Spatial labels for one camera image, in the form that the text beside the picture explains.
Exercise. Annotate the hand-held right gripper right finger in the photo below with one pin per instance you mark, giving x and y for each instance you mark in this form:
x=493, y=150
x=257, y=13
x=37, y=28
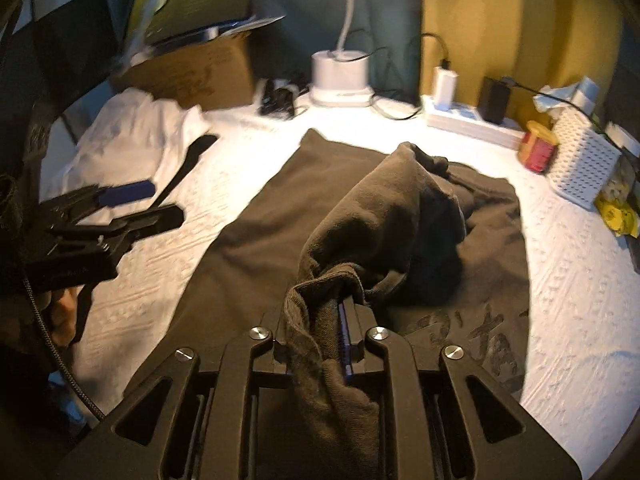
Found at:
x=344, y=332

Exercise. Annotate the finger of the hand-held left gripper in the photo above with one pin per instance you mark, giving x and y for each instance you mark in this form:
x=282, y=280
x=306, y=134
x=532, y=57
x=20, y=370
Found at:
x=160, y=217
x=127, y=192

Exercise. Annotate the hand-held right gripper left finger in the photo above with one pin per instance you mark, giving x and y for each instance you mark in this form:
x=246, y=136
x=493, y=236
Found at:
x=235, y=360

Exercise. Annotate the brown printed t-shirt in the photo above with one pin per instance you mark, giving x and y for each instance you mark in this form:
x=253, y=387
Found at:
x=280, y=210

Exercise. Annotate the person's left hand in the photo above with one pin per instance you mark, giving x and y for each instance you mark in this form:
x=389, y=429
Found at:
x=65, y=315

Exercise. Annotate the white t-shirt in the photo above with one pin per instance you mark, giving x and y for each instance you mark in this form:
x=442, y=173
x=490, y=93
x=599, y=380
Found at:
x=130, y=135

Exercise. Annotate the cardboard box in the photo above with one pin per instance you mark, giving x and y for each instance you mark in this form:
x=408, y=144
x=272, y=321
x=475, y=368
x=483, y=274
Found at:
x=200, y=70

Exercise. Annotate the white desk lamp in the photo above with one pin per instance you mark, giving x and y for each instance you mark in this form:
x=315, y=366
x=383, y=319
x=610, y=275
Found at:
x=340, y=75

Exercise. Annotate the white power strip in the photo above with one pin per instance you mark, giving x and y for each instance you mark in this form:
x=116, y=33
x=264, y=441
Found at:
x=465, y=120

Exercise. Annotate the white charger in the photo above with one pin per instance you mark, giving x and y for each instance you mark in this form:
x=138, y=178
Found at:
x=442, y=87

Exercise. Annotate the red tin can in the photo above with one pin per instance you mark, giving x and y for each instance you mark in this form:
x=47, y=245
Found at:
x=537, y=152

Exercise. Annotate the black charger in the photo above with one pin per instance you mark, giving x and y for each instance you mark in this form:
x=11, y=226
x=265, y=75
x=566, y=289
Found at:
x=492, y=102

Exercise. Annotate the white perforated basket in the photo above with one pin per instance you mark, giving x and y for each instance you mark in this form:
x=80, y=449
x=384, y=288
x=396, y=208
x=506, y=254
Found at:
x=580, y=160

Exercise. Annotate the yellow duck snack bag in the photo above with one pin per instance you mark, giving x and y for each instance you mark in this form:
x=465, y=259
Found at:
x=617, y=215

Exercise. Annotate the clear jar white lid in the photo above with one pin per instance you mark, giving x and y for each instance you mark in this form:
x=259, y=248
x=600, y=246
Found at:
x=622, y=180

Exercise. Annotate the white blue bottle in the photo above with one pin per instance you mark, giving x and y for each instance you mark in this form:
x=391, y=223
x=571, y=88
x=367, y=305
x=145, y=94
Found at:
x=586, y=92

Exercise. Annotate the yellow curtain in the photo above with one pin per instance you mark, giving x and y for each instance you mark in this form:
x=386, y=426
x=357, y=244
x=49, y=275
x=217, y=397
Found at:
x=500, y=20

